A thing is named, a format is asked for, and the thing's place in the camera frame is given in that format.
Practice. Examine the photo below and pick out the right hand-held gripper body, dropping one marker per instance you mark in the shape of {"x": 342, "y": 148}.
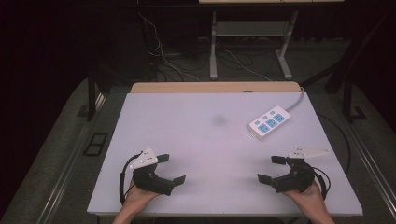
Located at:
{"x": 297, "y": 177}

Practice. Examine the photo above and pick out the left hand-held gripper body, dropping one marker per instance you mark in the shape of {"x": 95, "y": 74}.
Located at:
{"x": 146, "y": 180}

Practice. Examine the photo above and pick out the person's left hand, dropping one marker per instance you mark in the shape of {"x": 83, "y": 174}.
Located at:
{"x": 140, "y": 196}

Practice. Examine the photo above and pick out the person's right hand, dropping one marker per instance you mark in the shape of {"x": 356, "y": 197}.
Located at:
{"x": 308, "y": 197}

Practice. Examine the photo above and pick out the white power strip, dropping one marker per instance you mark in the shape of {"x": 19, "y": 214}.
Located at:
{"x": 270, "y": 123}

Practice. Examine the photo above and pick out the wooden board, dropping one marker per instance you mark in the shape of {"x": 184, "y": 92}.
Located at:
{"x": 214, "y": 87}

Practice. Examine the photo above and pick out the black metal stand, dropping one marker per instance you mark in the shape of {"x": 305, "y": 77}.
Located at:
{"x": 348, "y": 99}
{"x": 91, "y": 93}

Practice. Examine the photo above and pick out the metal floor rail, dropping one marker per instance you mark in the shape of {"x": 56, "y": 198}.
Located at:
{"x": 67, "y": 161}
{"x": 373, "y": 168}

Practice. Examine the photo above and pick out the grey metal table frame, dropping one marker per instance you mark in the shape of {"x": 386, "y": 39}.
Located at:
{"x": 252, "y": 29}

